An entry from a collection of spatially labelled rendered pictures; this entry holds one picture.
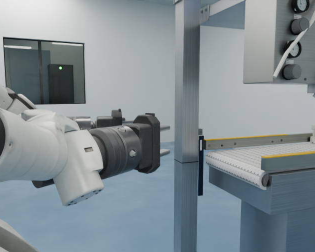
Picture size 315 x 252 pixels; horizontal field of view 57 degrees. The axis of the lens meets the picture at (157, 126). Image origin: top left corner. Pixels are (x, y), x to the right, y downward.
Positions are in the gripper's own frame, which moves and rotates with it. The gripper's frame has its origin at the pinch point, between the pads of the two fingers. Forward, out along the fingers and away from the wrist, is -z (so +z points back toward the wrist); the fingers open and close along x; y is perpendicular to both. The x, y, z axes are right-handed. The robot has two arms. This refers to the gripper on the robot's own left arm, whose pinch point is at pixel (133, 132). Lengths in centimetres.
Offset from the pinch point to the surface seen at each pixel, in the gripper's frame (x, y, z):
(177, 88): -11.9, -13.6, -16.4
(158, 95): -2, -530, -127
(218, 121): 50, -480, -243
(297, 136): 5, -16, -63
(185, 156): 9.8, -10.3, -18.2
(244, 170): 9.5, 9.5, -27.9
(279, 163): 6.2, 16.5, -33.2
